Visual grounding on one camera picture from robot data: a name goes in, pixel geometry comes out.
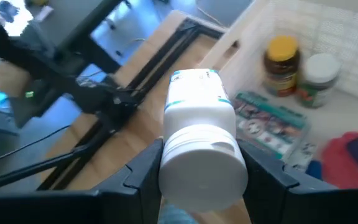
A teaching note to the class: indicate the grey desk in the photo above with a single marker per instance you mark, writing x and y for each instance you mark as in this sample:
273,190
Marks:
67,15

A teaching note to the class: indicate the white plastic basket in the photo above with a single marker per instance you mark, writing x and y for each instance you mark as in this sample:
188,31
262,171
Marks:
337,118

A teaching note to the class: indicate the pink round pill organizer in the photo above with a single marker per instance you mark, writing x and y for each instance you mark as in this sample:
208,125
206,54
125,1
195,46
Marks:
337,165

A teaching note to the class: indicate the brown bottle yellow lid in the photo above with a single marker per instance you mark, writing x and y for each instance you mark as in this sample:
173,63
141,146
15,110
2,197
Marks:
281,65

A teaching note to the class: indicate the gummy bottle white lid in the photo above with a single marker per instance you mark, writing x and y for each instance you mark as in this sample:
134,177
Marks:
319,81

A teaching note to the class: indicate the white patterned pouch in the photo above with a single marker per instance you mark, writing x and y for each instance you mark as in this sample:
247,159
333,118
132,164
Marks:
303,154

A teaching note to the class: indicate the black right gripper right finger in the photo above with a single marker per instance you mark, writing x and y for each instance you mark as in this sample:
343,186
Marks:
275,196

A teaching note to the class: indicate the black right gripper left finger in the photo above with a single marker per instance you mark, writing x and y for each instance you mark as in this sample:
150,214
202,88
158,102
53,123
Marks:
141,183

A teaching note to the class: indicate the white pill bottle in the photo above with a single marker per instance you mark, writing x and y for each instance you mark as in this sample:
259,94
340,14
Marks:
200,140

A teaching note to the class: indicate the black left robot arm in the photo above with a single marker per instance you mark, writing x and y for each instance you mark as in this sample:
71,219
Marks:
42,68

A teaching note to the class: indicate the green first aid kit box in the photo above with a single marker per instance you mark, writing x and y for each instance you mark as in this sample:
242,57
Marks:
269,124

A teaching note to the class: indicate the blue patterned cloth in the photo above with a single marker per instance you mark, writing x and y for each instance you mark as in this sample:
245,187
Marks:
176,216

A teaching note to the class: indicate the blue bandage roll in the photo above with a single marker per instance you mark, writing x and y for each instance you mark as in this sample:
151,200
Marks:
313,169

